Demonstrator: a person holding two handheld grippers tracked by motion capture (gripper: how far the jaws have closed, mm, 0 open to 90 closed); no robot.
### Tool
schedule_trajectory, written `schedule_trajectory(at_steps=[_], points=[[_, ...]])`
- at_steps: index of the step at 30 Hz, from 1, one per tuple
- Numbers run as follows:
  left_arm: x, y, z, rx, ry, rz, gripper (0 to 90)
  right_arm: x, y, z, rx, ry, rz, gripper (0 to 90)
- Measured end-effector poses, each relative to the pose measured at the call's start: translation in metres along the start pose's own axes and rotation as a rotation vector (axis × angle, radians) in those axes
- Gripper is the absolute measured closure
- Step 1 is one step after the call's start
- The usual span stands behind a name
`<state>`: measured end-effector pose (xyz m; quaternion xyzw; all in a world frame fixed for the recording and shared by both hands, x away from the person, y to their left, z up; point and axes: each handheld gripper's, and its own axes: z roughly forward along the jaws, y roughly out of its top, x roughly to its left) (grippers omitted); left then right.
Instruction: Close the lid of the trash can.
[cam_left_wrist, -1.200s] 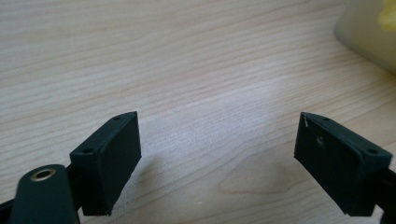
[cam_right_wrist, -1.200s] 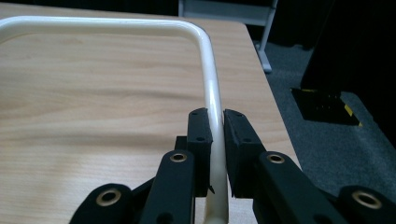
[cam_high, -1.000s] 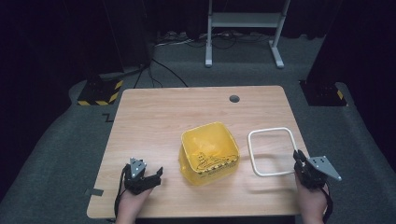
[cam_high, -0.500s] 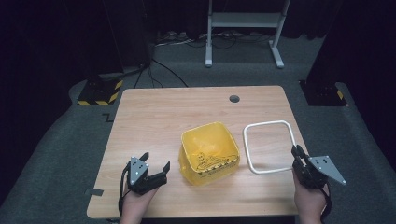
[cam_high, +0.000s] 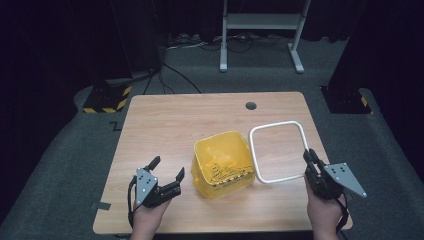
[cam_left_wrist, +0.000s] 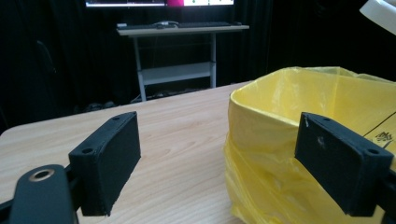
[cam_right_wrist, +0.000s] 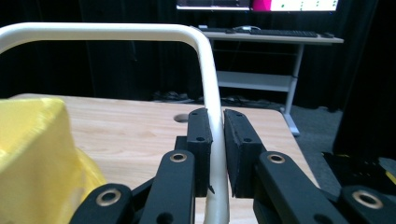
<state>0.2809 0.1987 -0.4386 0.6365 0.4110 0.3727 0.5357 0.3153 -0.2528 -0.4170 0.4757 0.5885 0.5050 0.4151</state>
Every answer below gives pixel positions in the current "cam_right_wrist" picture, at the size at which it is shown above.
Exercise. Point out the yellow plastic trash bag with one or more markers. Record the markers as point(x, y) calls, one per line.
point(37, 161)

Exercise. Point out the black yellow striped stand base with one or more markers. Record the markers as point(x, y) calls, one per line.
point(361, 171)

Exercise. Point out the computer monitor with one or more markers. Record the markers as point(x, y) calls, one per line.
point(299, 4)

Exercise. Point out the grey metal stand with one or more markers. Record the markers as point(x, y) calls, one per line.
point(258, 81)

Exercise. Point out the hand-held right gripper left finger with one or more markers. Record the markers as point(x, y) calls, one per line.
point(199, 149)

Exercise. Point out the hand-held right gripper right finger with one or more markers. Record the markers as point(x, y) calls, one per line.
point(241, 155)

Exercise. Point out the black keyboard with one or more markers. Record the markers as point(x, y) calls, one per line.
point(283, 32)

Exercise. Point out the black computer mouse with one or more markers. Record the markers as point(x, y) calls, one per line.
point(328, 35)

